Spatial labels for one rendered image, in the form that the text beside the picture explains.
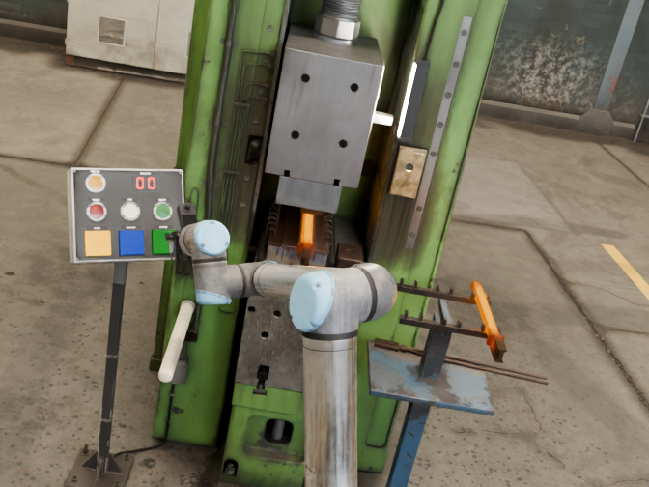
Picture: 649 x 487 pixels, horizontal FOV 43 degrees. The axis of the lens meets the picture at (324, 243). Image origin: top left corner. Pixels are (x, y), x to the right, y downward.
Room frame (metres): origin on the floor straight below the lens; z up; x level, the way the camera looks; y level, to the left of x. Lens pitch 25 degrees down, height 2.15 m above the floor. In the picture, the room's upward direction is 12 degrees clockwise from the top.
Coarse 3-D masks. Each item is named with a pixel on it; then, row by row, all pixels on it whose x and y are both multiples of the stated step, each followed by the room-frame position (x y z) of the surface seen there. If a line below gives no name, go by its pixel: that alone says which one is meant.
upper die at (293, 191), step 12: (288, 180) 2.45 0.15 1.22; (300, 180) 2.45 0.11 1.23; (336, 180) 2.51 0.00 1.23; (288, 192) 2.45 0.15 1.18; (300, 192) 2.45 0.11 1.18; (312, 192) 2.45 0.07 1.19; (324, 192) 2.46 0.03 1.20; (336, 192) 2.46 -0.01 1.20; (288, 204) 2.45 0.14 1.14; (300, 204) 2.45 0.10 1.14; (312, 204) 2.46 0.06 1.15; (324, 204) 2.46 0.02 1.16; (336, 204) 2.46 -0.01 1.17
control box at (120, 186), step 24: (72, 168) 2.23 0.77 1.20; (96, 168) 2.27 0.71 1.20; (120, 168) 2.30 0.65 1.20; (72, 192) 2.20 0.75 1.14; (96, 192) 2.23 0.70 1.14; (120, 192) 2.27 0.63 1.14; (144, 192) 2.30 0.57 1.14; (168, 192) 2.34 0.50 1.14; (72, 216) 2.17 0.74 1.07; (120, 216) 2.24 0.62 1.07; (144, 216) 2.27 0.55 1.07; (168, 216) 2.31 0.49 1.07; (72, 240) 2.14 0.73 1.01; (144, 240) 2.24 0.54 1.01
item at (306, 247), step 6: (306, 216) 2.68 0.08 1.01; (306, 222) 2.63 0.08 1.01; (306, 228) 2.58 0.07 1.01; (306, 234) 2.53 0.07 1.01; (306, 240) 2.49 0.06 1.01; (300, 246) 2.44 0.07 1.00; (306, 246) 2.43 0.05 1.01; (312, 246) 2.44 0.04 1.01; (300, 252) 2.44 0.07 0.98; (306, 252) 2.38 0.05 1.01; (312, 252) 2.44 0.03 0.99; (300, 258) 2.38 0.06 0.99; (306, 258) 2.35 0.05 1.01; (300, 264) 2.35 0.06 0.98; (306, 264) 2.35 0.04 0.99
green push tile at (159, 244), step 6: (156, 234) 2.26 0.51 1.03; (162, 234) 2.27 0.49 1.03; (156, 240) 2.25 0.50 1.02; (162, 240) 2.26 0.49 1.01; (156, 246) 2.24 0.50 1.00; (162, 246) 2.25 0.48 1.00; (168, 246) 2.26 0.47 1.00; (156, 252) 2.23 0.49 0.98; (162, 252) 2.24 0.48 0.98; (168, 252) 2.25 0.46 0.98
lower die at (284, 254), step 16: (288, 208) 2.77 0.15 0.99; (272, 224) 2.62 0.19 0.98; (288, 224) 2.62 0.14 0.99; (320, 224) 2.67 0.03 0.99; (272, 240) 2.49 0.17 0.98; (288, 240) 2.50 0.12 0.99; (320, 240) 2.54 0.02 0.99; (272, 256) 2.45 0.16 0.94; (288, 256) 2.45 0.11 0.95; (320, 256) 2.46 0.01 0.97
